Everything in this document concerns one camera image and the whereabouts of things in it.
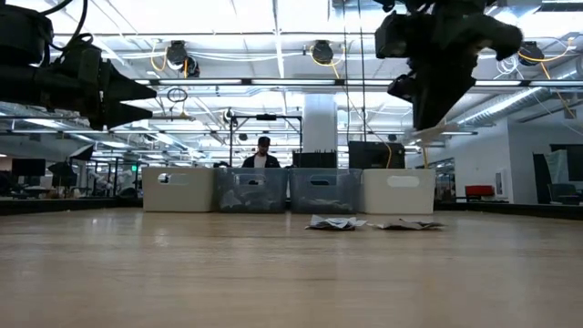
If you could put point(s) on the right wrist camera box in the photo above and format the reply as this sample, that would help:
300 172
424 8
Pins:
391 36

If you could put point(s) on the translucent light grey bin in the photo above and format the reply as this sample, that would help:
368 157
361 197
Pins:
178 196

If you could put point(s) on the black softbox lamp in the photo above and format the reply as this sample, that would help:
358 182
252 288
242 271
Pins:
84 153

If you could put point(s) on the long ceiling light strip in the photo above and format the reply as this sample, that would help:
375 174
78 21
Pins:
205 82

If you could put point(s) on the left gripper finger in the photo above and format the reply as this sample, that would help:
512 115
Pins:
118 115
120 86

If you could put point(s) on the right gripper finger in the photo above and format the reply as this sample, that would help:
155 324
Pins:
437 95
403 89

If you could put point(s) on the black equipment box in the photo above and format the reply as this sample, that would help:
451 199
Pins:
373 156

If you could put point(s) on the white wall box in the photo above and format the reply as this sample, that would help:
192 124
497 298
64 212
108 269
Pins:
499 182

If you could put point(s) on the black gantry frame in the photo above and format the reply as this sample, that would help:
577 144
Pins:
266 117

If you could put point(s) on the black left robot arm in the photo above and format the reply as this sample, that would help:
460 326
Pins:
23 82

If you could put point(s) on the dark glass doorway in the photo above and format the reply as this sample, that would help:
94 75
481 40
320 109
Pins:
542 182

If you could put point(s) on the white structural column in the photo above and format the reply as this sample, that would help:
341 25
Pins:
320 123

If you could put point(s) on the black monitor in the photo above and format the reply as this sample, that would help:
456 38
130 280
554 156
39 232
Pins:
28 167

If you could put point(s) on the dark equipment silhouette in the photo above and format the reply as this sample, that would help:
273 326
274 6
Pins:
63 175

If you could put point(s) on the red seat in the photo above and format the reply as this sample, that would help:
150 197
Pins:
479 190

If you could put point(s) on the white plastic bin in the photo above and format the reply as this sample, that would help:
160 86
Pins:
398 200

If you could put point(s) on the dark grey plastic bin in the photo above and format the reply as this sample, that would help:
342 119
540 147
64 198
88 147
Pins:
251 196
325 193

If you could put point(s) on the person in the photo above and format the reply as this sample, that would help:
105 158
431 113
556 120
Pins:
260 160

